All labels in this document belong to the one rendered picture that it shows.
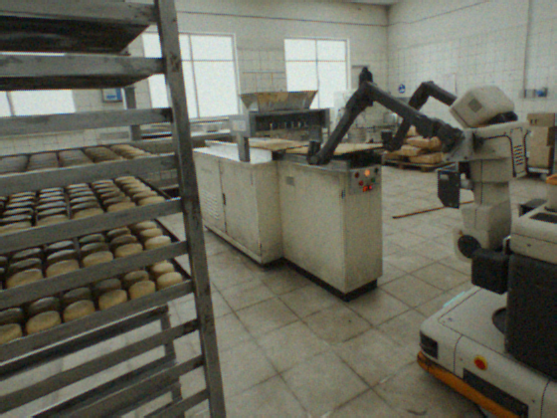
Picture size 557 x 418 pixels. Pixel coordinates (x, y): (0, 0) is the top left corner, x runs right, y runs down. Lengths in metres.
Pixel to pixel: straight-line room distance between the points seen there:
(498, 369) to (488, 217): 0.55
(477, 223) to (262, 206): 1.45
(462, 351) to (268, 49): 5.37
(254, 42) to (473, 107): 4.91
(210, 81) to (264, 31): 1.23
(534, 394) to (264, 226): 1.74
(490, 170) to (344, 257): 0.98
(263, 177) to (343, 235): 0.75
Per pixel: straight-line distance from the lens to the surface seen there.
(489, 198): 1.61
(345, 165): 1.93
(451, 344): 1.66
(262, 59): 6.11
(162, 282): 0.83
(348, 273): 2.19
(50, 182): 0.69
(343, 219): 2.03
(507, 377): 1.59
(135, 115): 0.70
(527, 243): 1.37
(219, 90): 5.88
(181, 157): 0.69
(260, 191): 2.47
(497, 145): 1.48
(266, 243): 2.60
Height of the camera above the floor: 1.24
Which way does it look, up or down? 12 degrees down
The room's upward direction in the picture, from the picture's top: 4 degrees counter-clockwise
